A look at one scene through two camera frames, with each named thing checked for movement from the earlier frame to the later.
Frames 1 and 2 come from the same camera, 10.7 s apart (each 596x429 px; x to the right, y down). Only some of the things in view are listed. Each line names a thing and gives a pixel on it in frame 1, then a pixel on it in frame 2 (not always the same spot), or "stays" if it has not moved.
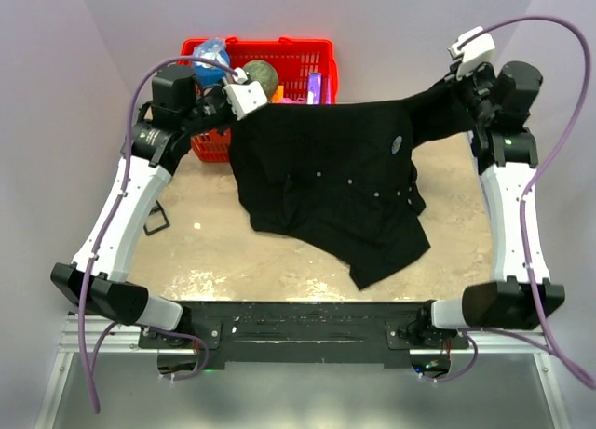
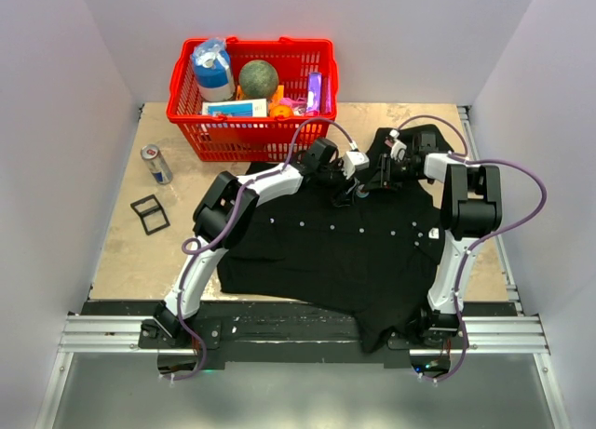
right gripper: [485, 70] → [386, 164]
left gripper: [218, 90] → [345, 192]
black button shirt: [343, 173] → [375, 256]
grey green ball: [263, 73] stays
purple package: [314, 87] stays
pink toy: [298, 100] stays
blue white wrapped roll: [207, 73] stays
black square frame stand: [155, 208] stays
